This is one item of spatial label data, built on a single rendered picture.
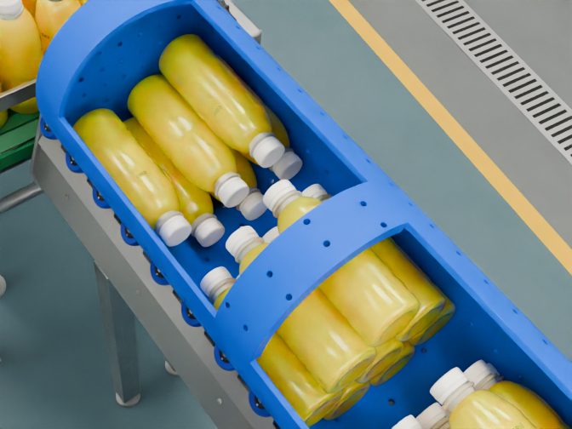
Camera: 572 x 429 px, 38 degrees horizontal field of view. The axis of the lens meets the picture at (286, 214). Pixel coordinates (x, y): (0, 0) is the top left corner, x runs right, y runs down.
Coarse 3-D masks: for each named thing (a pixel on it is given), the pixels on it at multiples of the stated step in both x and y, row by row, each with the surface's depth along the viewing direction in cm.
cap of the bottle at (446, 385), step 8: (456, 368) 85; (448, 376) 84; (456, 376) 84; (464, 376) 84; (440, 384) 84; (448, 384) 83; (456, 384) 83; (432, 392) 85; (440, 392) 84; (448, 392) 83; (440, 400) 84
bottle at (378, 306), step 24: (288, 192) 95; (288, 216) 92; (360, 264) 88; (384, 264) 89; (336, 288) 88; (360, 288) 87; (384, 288) 86; (360, 312) 86; (384, 312) 85; (408, 312) 88; (360, 336) 89; (384, 336) 89
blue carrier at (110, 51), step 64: (128, 0) 101; (192, 0) 105; (64, 64) 102; (128, 64) 114; (256, 64) 100; (64, 128) 104; (320, 128) 95; (384, 192) 91; (192, 256) 112; (320, 256) 85; (448, 256) 88; (256, 320) 86; (512, 320) 84; (256, 384) 90; (384, 384) 106
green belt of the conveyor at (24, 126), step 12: (12, 120) 131; (24, 120) 132; (36, 120) 132; (0, 132) 130; (12, 132) 130; (24, 132) 131; (36, 132) 131; (0, 144) 129; (12, 144) 130; (24, 144) 131; (0, 156) 129; (12, 156) 130; (24, 156) 132; (0, 168) 131
